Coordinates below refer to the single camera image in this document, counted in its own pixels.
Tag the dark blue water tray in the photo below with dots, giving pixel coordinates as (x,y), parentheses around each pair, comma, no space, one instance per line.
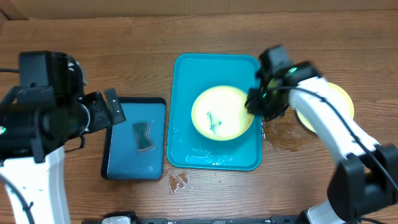
(121,160)

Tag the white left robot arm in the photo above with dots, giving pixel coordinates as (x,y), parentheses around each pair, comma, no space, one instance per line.
(48,108)

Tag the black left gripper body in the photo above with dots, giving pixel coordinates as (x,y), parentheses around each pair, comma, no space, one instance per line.
(99,117)

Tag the teal serving tray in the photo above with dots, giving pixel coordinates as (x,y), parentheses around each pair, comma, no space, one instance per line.
(186,147)

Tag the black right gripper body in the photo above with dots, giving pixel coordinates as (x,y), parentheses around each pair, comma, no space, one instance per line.
(259,101)

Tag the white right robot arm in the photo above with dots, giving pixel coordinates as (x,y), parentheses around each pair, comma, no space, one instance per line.
(365,178)

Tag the yellow plate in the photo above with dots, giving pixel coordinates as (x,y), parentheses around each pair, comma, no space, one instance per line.
(219,113)
(347,103)

